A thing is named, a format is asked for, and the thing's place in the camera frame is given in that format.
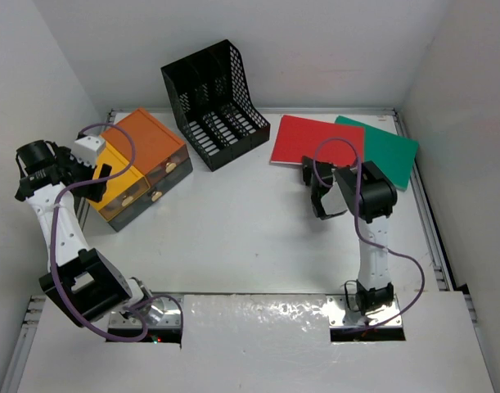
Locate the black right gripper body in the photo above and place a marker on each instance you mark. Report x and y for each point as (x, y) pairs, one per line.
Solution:
(314, 196)

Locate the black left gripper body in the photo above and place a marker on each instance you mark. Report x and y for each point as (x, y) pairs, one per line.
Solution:
(78, 172)

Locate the red notebook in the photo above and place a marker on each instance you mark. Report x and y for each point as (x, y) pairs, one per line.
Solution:
(298, 137)

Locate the green notebook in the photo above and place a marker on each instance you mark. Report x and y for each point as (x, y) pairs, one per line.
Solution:
(393, 155)

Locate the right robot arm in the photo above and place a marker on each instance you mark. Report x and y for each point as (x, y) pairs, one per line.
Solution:
(371, 197)

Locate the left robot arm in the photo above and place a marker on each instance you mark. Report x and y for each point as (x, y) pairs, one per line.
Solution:
(85, 284)

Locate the orange yellow drawer organizer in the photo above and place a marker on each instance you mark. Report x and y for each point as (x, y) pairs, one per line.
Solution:
(161, 162)

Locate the black mesh file rack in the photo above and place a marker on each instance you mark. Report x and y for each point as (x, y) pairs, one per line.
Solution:
(211, 104)

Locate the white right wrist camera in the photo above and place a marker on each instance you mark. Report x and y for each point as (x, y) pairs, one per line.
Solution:
(333, 203)

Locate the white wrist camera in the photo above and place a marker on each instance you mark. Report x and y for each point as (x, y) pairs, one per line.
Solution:
(333, 203)
(86, 150)

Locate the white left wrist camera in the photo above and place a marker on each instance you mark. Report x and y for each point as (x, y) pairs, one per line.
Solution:
(86, 150)

